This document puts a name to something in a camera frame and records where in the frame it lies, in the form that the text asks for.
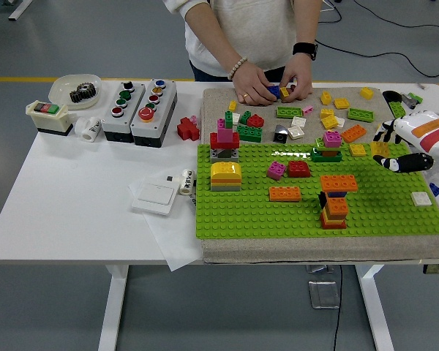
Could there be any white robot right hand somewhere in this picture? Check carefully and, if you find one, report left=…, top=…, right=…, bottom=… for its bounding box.
left=372, top=111, right=439, bottom=175

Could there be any person's left hand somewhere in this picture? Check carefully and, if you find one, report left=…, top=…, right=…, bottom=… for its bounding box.
left=279, top=53, right=315, bottom=102

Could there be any person's right hand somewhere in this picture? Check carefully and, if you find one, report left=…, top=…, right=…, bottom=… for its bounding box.
left=232, top=60, right=282, bottom=107

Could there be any green toy baseplate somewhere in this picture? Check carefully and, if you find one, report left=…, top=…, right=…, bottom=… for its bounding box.
left=195, top=142, right=439, bottom=241

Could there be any black wristwatch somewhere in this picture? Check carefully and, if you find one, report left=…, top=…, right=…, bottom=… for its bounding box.
left=292, top=42, right=319, bottom=61

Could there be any grey and green clip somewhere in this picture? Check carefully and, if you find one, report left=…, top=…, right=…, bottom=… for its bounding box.
left=402, top=92, right=424, bottom=110

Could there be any lime long plate brick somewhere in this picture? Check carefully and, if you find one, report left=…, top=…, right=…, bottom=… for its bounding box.
left=347, top=107, right=375, bottom=123
left=276, top=105, right=303, bottom=118

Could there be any lime green brick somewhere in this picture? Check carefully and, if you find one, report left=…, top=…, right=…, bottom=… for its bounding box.
left=388, top=101, right=409, bottom=118

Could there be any person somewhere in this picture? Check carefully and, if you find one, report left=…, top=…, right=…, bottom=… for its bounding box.
left=162, top=0, right=323, bottom=107

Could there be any tall pink brick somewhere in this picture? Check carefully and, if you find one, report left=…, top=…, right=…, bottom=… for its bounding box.
left=217, top=118, right=233, bottom=144

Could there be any wide red brick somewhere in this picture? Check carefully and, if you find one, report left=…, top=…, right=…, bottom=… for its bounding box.
left=209, top=132, right=241, bottom=150

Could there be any magenta square brick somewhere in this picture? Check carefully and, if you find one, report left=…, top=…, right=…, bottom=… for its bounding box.
left=266, top=160, right=288, bottom=181
left=322, top=130, right=343, bottom=149

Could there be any orange long brick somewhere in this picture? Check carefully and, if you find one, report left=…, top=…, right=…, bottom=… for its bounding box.
left=340, top=124, right=367, bottom=143
left=320, top=174, right=359, bottom=193
left=269, top=186, right=302, bottom=203

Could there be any red cross-shaped brick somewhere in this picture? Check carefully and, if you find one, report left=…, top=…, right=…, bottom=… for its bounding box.
left=176, top=116, right=201, bottom=142

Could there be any grey arch brick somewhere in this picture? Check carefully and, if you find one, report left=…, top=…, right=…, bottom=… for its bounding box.
left=210, top=148, right=240, bottom=165

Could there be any dark green long brick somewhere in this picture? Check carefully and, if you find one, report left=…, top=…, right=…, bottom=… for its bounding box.
left=310, top=148, right=344, bottom=164

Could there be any yellow rounded brick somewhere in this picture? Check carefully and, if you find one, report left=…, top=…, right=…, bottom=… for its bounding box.
left=209, top=161, right=242, bottom=180

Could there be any red sloped brick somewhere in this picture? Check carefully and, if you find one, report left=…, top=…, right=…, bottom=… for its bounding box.
left=287, top=160, right=312, bottom=179

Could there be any grey base brick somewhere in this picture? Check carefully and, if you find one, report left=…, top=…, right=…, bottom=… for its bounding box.
left=210, top=181, right=241, bottom=192

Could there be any grey emergency-stop control box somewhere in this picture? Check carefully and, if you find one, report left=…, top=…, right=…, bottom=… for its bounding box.
left=130, top=78, right=179, bottom=148

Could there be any white labelled tube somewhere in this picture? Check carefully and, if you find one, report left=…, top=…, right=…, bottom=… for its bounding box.
left=179, top=169, right=195, bottom=196

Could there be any orange square brick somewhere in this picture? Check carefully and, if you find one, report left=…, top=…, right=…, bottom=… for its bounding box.
left=325, top=197, right=350, bottom=216

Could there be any red base brick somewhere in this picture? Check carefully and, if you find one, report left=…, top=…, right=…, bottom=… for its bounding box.
left=320, top=218, right=348, bottom=230

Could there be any grey four-button control box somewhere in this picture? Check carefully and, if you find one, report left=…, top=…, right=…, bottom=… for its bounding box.
left=100, top=80, right=146, bottom=143

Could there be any white pipe tee fitting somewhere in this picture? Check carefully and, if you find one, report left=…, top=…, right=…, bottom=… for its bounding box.
left=74, top=116, right=102, bottom=142

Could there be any black metal gear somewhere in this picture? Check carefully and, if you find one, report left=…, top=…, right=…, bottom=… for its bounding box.
left=69, top=82, right=98, bottom=104

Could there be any white paper sheet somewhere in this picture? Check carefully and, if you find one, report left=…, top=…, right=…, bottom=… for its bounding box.
left=128, top=175, right=206, bottom=272

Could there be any white table leg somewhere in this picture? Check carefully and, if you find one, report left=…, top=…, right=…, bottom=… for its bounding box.
left=354, top=263, right=394, bottom=351
left=97, top=265, right=130, bottom=351

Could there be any white plastic dish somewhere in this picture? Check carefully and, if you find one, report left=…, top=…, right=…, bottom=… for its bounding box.
left=48, top=74, right=103, bottom=110

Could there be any metal floor socket plate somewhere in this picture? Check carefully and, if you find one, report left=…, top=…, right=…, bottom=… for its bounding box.
left=308, top=280, right=341, bottom=310

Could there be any white desk foot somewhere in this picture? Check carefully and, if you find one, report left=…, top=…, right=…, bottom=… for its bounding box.
left=1, top=0, right=34, bottom=21

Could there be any bead bracelet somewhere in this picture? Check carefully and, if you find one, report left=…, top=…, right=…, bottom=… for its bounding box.
left=227, top=56, right=249, bottom=80

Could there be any black looped floor cable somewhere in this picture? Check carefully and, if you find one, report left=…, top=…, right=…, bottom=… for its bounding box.
left=316, top=0, right=439, bottom=78

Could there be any black straight floor cable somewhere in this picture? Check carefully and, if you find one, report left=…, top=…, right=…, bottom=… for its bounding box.
left=350, top=0, right=439, bottom=30

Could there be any white wall switch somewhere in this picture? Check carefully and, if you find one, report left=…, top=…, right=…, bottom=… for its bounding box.
left=131, top=181, right=179, bottom=216

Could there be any black hanging cable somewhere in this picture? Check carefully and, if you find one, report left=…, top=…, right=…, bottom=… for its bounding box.
left=331, top=263, right=344, bottom=351

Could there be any cream red-green switch box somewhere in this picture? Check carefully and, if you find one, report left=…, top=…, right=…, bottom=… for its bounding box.
left=25, top=100, right=78, bottom=137

